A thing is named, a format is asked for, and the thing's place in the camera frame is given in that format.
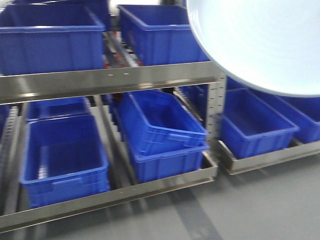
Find light blue plate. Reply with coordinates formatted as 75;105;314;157
186;0;320;97

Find tilted blue bin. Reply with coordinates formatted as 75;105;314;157
117;90;208;156

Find blue bin under tilted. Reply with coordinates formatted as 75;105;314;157
128;142;209;183

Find blue bin upper middle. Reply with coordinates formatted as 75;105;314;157
118;4;209;66

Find blue bin lower right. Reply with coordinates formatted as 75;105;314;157
220;88;299;159

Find blue bin lower left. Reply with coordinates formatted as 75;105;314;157
20;115;110;209

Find blue bin back left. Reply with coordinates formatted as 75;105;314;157
25;96;91;122

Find blue bin far right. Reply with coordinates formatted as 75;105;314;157
255;91;320;144

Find blue bin upper left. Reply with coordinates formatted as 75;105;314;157
0;3;105;76

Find steel rack post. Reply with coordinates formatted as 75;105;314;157
205;73;227;146

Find steel right rack rail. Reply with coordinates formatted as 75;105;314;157
217;139;320;175

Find steel rack rail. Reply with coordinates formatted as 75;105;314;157
0;165;218;233
217;139;320;175
0;61;226;105

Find steel rack upper rail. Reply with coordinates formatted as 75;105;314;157
0;61;226;105

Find steel rack lower rail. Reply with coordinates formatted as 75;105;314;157
0;165;218;233

